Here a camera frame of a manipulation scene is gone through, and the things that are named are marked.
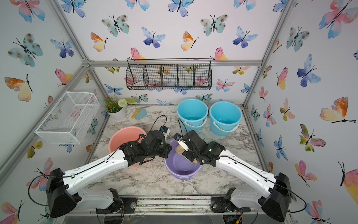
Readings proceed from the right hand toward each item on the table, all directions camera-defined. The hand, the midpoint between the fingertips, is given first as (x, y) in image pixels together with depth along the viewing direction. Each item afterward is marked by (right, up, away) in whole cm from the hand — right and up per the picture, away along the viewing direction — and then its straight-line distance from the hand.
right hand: (188, 145), depth 76 cm
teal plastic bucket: (+29, +15, +32) cm, 46 cm away
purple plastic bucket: (-6, -15, +9) cm, 18 cm away
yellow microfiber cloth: (-5, -3, +2) cm, 6 cm away
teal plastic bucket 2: (+3, +17, +17) cm, 25 cm away
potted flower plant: (-52, +22, +25) cm, 62 cm away
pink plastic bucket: (-37, +5, +7) cm, 38 cm away
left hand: (-8, -1, -1) cm, 9 cm away
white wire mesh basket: (-73, +13, +11) cm, 75 cm away
